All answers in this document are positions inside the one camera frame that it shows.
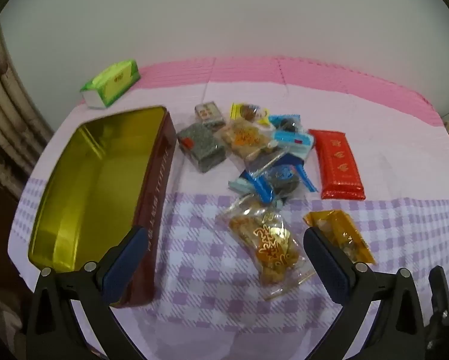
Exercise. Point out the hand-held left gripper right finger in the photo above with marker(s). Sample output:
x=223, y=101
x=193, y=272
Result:
x=322, y=260

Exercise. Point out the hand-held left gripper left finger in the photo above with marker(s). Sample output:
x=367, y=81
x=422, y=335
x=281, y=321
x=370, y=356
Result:
x=123, y=264

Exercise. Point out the orange snack packet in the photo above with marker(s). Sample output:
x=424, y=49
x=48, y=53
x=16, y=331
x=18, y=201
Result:
x=344, y=232

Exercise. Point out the clear packet with gold print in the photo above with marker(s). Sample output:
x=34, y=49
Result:
x=269, y=247

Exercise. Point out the gold and maroon tin box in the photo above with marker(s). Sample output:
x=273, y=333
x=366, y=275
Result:
x=89, y=180

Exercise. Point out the blue round cookie packet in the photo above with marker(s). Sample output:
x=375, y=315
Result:
x=280, y=174

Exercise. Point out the black sesame snack packet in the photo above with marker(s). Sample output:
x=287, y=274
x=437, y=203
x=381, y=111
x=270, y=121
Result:
x=202, y=146

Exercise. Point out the clear packet with orange print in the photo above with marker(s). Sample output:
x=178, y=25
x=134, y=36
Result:
x=243, y=137

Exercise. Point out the purple checked cloth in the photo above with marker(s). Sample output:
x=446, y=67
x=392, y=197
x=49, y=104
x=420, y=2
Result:
x=209, y=307

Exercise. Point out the red foil snack packet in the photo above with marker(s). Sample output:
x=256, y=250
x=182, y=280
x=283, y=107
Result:
x=339, y=165

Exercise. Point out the navy and light blue packet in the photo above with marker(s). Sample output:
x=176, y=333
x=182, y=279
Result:
x=295, y=141

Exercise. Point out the blue dark cookie packet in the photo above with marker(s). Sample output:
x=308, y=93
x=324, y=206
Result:
x=286, y=123

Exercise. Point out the yellow candy packet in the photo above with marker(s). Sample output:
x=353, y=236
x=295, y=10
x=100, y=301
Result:
x=247, y=111

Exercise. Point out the small printed snack packet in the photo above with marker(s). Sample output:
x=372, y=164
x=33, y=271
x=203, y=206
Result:
x=208, y=112

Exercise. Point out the green tissue pack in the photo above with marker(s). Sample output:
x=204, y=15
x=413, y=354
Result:
x=112, y=82

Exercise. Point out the beige radiator pipes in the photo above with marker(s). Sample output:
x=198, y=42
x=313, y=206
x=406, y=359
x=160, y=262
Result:
x=3, y=101

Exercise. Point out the pink foam mat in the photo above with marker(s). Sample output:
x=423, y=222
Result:
x=247, y=69

